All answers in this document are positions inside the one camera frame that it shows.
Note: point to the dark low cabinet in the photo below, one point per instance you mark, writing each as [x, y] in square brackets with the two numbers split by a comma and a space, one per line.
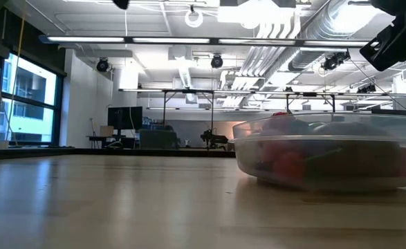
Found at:
[157, 138]

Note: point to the purple toy eggplant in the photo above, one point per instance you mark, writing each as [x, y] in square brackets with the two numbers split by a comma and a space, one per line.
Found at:
[285, 126]

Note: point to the long ceiling light bar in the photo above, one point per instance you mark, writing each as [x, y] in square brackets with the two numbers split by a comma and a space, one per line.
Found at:
[85, 39]

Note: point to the large window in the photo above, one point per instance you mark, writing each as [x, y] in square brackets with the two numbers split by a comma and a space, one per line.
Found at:
[33, 86]

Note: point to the black background robot rig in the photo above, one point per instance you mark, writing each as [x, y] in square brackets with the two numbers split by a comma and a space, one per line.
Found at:
[213, 138]

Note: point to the black metal frame stand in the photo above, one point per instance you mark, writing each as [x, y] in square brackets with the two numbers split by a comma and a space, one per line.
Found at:
[212, 110]

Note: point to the clear plastic tupperware container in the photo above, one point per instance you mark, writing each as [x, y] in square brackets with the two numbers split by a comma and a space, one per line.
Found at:
[361, 183]

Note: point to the black flat box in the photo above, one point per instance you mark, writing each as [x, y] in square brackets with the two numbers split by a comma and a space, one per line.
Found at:
[391, 112]

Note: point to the round black ceiling camera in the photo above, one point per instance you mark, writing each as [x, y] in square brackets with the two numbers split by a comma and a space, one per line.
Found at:
[102, 64]
[216, 61]

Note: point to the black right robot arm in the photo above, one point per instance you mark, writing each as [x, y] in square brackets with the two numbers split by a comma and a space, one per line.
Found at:
[403, 5]

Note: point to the black ceiling camera cluster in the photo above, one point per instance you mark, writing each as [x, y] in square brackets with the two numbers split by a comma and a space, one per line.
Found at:
[334, 60]

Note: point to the black computer monitor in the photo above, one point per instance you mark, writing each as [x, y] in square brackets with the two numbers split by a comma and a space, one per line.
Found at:
[124, 117]

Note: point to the silver ceiling duct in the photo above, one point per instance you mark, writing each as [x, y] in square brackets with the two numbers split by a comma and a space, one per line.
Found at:
[327, 27]

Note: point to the pink round toy fruit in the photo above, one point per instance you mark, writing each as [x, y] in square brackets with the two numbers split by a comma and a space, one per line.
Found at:
[289, 166]

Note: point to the brown toy kiwi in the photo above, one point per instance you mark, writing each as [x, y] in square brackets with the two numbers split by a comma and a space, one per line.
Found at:
[351, 129]

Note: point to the black aluminium table frame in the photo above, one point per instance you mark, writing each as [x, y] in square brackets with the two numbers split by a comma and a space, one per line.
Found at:
[50, 152]

